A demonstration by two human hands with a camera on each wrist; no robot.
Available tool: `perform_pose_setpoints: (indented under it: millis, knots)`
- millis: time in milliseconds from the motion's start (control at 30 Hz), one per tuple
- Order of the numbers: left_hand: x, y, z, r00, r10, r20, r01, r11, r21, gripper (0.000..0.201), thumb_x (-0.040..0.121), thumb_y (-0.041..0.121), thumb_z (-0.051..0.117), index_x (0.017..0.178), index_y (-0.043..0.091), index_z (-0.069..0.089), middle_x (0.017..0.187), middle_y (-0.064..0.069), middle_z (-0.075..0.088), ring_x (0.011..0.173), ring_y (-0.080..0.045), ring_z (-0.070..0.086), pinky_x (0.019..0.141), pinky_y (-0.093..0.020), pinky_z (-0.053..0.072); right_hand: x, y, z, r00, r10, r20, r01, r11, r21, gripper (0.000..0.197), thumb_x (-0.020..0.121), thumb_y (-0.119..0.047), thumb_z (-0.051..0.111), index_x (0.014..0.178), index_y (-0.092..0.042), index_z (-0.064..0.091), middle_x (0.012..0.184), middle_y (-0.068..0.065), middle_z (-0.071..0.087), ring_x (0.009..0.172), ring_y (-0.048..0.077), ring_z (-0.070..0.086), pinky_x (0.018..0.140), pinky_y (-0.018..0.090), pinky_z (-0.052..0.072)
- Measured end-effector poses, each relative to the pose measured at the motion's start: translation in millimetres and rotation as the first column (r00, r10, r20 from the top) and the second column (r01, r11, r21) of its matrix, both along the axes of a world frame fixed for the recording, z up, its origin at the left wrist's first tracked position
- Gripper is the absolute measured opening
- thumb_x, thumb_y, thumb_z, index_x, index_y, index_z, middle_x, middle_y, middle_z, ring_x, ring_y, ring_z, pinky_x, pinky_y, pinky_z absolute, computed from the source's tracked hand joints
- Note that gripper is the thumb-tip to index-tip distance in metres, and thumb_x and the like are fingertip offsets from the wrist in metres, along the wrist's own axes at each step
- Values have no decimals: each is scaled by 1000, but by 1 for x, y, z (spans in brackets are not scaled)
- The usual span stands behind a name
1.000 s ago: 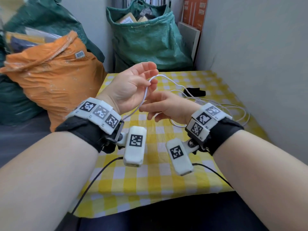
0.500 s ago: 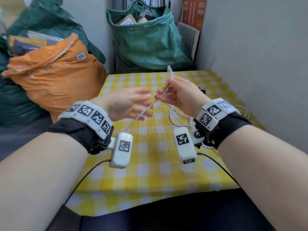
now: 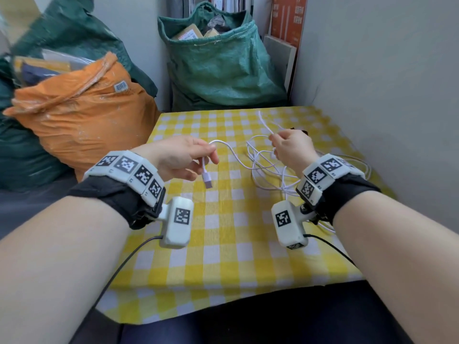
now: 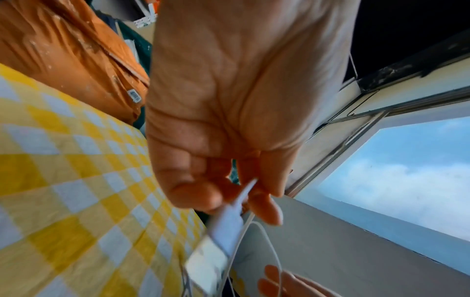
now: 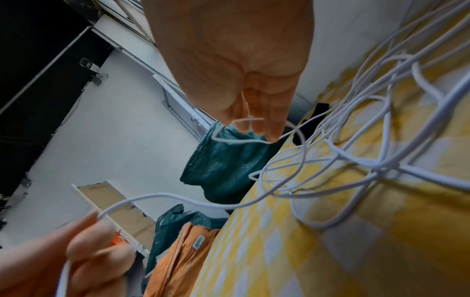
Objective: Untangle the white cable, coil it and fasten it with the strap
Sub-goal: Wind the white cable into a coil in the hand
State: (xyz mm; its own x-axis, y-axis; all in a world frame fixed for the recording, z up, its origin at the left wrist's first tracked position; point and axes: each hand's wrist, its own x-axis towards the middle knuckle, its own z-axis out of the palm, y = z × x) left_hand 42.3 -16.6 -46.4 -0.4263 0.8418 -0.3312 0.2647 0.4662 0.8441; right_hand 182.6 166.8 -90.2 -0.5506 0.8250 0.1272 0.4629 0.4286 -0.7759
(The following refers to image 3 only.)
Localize person's right forearm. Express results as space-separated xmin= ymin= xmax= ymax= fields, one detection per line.
xmin=332 ymin=191 xmax=459 ymax=344

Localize bundle of leaning boards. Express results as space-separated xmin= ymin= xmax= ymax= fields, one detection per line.
xmin=222 ymin=0 xmax=256 ymax=15

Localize dark green woven sack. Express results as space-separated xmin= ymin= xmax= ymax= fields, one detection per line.
xmin=0 ymin=55 xmax=71 ymax=192

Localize clear plastic parcel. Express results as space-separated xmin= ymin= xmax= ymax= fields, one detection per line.
xmin=41 ymin=49 xmax=96 ymax=70

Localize yellow checkered tablecloth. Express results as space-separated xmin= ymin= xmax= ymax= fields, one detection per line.
xmin=95 ymin=105 xmax=397 ymax=326

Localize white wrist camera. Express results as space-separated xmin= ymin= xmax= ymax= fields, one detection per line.
xmin=157 ymin=196 xmax=195 ymax=249
xmin=271 ymin=200 xmax=320 ymax=250

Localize yellow flat parcel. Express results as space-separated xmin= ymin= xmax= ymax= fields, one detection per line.
xmin=14 ymin=56 xmax=72 ymax=85

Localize person's legs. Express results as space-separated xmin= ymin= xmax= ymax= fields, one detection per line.
xmin=70 ymin=281 xmax=413 ymax=344

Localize white cable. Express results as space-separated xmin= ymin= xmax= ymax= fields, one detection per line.
xmin=200 ymin=110 xmax=372 ymax=235

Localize black wrist strap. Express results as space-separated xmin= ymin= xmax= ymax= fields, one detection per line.
xmin=315 ymin=174 xmax=382 ymax=225
xmin=67 ymin=175 xmax=162 ymax=230

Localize labelled cardboard box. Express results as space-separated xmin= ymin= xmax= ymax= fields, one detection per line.
xmin=171 ymin=23 xmax=203 ymax=41

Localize dark blue parcel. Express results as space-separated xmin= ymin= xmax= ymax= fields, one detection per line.
xmin=21 ymin=63 xmax=62 ymax=86

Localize orange poster board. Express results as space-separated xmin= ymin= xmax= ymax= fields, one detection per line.
xmin=269 ymin=0 xmax=309 ymax=49

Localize orange woven sack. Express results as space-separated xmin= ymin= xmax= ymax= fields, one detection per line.
xmin=2 ymin=51 xmax=161 ymax=182

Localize upright open green sack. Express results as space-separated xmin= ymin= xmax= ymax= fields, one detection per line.
xmin=157 ymin=0 xmax=288 ymax=111

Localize person's right hand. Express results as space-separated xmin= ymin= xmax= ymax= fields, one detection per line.
xmin=268 ymin=129 xmax=320 ymax=180

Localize black camera cable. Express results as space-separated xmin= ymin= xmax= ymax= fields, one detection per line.
xmin=304 ymin=234 xmax=356 ymax=266
xmin=92 ymin=235 xmax=164 ymax=312

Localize large grey board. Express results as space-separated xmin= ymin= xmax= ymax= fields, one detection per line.
xmin=290 ymin=0 xmax=459 ymax=233

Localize tall crumpled green sack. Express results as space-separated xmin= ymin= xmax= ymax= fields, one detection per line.
xmin=11 ymin=0 xmax=158 ymax=98

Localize person's left hand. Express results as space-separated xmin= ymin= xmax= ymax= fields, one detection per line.
xmin=130 ymin=135 xmax=220 ymax=183

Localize grey plastic parcel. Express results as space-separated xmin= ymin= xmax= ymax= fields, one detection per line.
xmin=202 ymin=14 xmax=234 ymax=34

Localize grey folded cover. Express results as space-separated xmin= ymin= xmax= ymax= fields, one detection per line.
xmin=165 ymin=0 xmax=191 ymax=19

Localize small pale leaning board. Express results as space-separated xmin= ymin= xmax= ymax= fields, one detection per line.
xmin=262 ymin=34 xmax=298 ymax=91

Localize person's left forearm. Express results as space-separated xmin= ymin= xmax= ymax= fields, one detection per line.
xmin=0 ymin=196 xmax=130 ymax=344

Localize white marker wrist band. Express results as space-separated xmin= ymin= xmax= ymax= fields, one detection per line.
xmin=82 ymin=150 xmax=166 ymax=208
xmin=295 ymin=153 xmax=366 ymax=206

